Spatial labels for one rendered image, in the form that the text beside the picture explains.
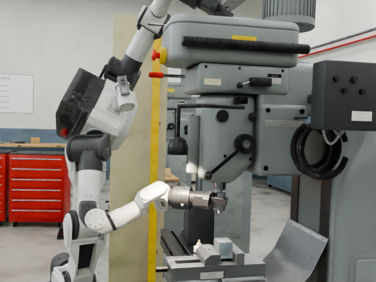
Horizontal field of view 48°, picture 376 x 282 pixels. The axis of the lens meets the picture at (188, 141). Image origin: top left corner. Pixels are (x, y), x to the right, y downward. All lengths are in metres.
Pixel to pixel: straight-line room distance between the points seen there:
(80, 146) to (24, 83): 9.02
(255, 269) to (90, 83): 0.98
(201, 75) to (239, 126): 0.23
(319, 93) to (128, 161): 2.15
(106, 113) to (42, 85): 8.87
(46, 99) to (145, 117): 7.43
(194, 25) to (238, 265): 0.84
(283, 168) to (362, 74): 0.42
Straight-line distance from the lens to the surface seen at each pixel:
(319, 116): 1.36
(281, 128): 1.55
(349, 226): 1.65
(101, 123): 1.74
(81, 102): 1.76
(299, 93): 1.60
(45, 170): 6.08
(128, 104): 1.70
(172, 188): 1.64
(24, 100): 10.64
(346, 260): 1.68
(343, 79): 1.38
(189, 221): 1.98
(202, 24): 1.48
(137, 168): 3.29
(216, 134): 1.50
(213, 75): 1.47
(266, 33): 1.54
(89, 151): 1.66
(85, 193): 1.63
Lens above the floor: 1.54
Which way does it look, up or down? 3 degrees down
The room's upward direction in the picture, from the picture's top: 2 degrees clockwise
